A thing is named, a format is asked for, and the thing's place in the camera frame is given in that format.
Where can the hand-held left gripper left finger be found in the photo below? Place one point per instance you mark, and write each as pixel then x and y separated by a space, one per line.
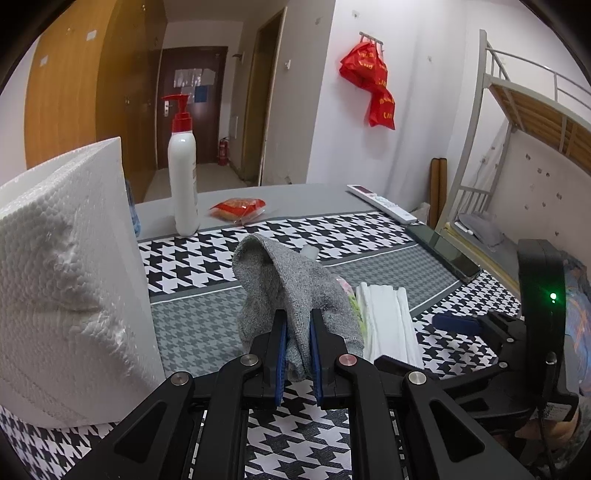
pixel 280 360

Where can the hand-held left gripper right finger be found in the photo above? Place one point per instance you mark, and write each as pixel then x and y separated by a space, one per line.
pixel 316 360

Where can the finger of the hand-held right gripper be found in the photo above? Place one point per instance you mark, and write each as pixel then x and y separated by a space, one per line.
pixel 401 363
pixel 457 323

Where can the white face mask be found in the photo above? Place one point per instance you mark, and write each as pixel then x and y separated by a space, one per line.
pixel 390 318

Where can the grey sock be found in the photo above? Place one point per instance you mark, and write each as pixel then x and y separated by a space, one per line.
pixel 295 286

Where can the white foam box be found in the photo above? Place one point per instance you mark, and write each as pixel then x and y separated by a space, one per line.
pixel 69 286

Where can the person's right hand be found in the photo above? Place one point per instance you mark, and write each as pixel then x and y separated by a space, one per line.
pixel 556 429

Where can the black smartphone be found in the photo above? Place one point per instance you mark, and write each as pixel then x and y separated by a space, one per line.
pixel 443 251

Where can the floral cloth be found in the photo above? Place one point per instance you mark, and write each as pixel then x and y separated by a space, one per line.
pixel 348 288

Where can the houndstooth tablecloth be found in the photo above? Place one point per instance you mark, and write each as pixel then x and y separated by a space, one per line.
pixel 194 323

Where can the grey pillow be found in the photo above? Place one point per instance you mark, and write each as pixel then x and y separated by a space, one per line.
pixel 482 226

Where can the white remote control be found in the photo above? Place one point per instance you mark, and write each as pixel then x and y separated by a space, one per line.
pixel 383 203

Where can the red snack packet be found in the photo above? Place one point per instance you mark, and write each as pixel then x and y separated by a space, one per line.
pixel 238 207

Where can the white lotion pump bottle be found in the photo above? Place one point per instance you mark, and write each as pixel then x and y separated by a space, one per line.
pixel 183 184

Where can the red fire extinguisher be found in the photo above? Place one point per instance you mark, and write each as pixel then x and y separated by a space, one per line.
pixel 223 152

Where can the white metal bunk bed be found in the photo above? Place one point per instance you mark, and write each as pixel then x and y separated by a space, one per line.
pixel 521 115

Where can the dark brown entrance door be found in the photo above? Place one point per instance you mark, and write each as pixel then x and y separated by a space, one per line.
pixel 207 129

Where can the wooden side door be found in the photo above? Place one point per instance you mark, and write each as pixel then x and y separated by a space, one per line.
pixel 261 106

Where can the red plastic bag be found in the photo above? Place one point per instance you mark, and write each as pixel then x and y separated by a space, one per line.
pixel 369 74

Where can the blue door notice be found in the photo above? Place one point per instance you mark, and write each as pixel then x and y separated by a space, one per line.
pixel 201 94

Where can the grey door notice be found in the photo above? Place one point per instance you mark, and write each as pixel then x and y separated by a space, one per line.
pixel 194 77

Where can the wooden wardrobe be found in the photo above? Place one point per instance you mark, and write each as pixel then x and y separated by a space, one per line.
pixel 92 92

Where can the wall hook rack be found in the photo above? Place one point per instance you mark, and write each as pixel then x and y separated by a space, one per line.
pixel 371 38

